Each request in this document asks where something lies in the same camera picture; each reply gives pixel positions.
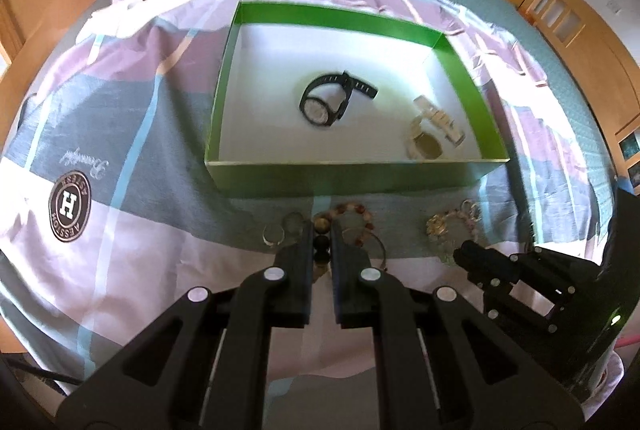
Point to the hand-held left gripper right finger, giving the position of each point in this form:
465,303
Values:
338,260

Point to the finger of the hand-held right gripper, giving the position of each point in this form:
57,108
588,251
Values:
475,250
470,267

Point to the green cardboard box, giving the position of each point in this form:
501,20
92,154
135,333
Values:
350,180

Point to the black wrist watch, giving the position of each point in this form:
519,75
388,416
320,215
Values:
316,110

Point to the framed pictures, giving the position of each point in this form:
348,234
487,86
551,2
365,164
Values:
631,150

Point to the patterned bed sheet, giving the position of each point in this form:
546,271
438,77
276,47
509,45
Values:
150,220

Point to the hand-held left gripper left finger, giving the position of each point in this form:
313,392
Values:
304,255

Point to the wooden door with panes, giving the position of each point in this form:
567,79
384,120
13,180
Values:
570,15

